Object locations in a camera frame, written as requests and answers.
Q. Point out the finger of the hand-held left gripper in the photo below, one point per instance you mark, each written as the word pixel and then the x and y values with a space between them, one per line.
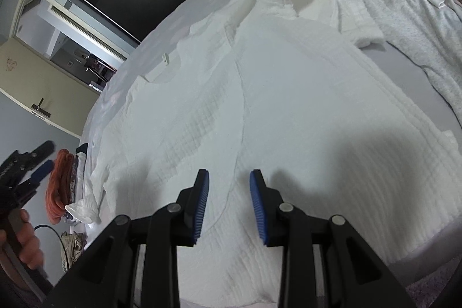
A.
pixel 41 148
pixel 40 172

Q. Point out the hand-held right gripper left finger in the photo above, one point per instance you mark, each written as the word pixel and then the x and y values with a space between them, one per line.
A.
pixel 202 199

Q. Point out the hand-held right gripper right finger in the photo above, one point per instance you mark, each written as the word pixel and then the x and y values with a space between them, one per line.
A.
pixel 258 199

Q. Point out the white textured hooded garment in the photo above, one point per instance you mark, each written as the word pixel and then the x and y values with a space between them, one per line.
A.
pixel 288 95

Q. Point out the person's left forearm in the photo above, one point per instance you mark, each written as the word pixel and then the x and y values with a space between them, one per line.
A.
pixel 11 290

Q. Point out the dark patterned folded clothes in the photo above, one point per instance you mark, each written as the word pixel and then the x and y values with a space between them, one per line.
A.
pixel 74 178

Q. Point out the person's left hand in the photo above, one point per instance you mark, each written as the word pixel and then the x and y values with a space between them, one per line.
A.
pixel 30 243

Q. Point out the orange towel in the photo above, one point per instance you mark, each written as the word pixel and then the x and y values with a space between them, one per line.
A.
pixel 59 185

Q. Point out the beige door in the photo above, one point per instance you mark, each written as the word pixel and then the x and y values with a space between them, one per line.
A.
pixel 43 77

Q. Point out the beige patterned cloth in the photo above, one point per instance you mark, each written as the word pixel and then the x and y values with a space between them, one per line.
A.
pixel 74 246

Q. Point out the dark chair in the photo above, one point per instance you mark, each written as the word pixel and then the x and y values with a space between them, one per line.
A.
pixel 99 71

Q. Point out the bed with pale spotted sheet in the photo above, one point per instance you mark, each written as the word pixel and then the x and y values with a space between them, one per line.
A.
pixel 202 5

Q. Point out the person's purple fleece robe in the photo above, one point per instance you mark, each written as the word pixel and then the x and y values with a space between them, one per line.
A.
pixel 436 290

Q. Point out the grey speckled garment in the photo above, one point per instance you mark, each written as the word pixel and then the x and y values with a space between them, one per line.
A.
pixel 408 30

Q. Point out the white door frame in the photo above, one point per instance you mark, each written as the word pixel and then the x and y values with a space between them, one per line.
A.
pixel 83 28

